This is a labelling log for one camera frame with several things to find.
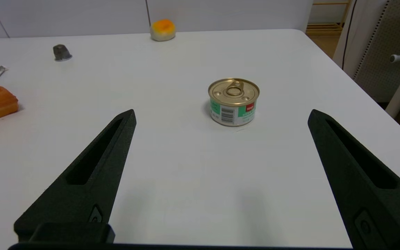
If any wooden rack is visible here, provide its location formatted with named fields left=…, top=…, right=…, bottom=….
left=306, top=0, right=352, bottom=35

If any white pegboard panel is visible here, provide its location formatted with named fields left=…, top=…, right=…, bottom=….
left=355, top=0, right=400, bottom=103

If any orange and white toy bun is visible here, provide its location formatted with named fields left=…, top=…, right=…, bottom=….
left=150, top=19, right=176, bottom=42

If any small dark metal knob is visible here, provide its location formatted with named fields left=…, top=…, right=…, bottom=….
left=53, top=44, right=73, bottom=62

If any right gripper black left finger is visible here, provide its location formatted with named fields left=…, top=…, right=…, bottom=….
left=14, top=109, right=137, bottom=243

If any thin black hanging cable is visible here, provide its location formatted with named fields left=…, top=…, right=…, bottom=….
left=341, top=0, right=358, bottom=70

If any gold-lid tin can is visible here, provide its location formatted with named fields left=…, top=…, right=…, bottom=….
left=208, top=78, right=260, bottom=127

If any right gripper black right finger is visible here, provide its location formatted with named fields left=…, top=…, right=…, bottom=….
left=308, top=109, right=400, bottom=250

